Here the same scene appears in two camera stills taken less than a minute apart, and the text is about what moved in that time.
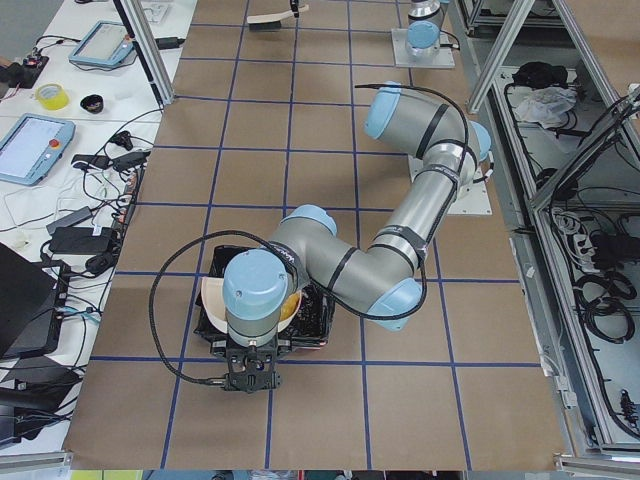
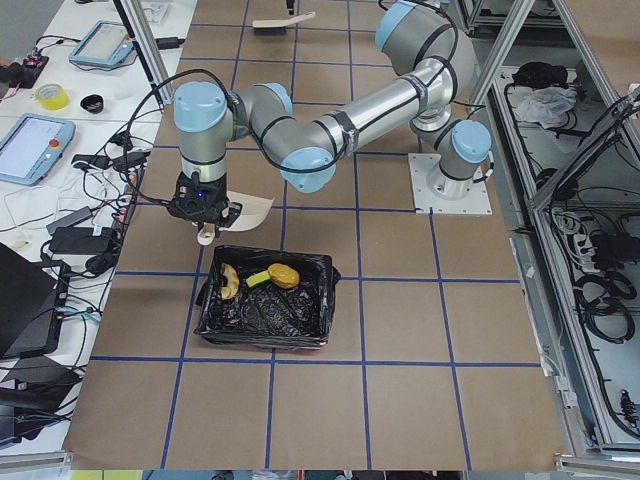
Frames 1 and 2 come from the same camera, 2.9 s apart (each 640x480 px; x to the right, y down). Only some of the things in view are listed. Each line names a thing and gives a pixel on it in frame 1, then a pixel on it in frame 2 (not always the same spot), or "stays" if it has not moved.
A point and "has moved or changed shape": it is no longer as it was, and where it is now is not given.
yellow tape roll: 52,96 stays
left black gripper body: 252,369 → 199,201
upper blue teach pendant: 108,44 stays
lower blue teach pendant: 33,147 stays
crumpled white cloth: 546,105 stays
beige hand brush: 271,21 has moved or changed shape
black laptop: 27,305 stays
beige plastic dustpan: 212,298 → 248,217
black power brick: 80,240 stays
